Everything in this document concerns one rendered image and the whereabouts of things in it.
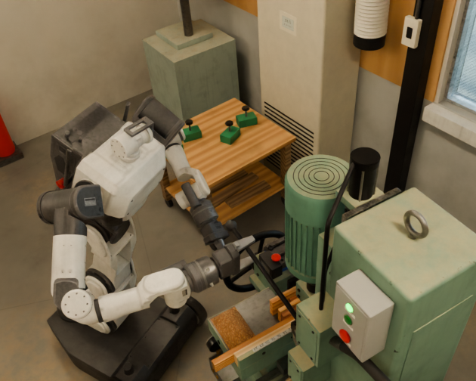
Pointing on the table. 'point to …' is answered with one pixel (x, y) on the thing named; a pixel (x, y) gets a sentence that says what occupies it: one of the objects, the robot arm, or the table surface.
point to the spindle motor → (310, 209)
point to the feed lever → (264, 274)
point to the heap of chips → (232, 327)
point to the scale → (271, 340)
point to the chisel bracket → (302, 290)
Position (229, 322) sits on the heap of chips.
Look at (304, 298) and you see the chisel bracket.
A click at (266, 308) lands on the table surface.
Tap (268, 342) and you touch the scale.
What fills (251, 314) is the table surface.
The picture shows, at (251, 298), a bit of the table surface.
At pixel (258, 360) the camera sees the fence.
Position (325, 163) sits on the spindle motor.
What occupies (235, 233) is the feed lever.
